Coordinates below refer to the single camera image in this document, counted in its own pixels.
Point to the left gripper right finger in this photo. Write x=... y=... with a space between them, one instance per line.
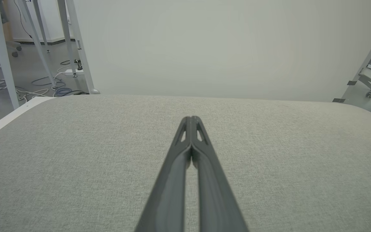
x=214 y=193

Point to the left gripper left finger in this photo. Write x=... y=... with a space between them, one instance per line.
x=169 y=187

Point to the grey fabric sofa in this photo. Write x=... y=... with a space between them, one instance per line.
x=76 y=161

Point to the white partition panel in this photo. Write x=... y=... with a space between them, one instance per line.
x=221 y=48

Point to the white power strip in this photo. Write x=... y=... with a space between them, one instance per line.
x=74 y=72

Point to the grey table leg with foot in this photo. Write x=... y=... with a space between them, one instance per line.
x=67 y=35
x=37 y=42

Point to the white chair base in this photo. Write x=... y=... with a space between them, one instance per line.
x=369 y=82

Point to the thick white table leg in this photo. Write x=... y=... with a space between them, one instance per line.
x=2 y=54

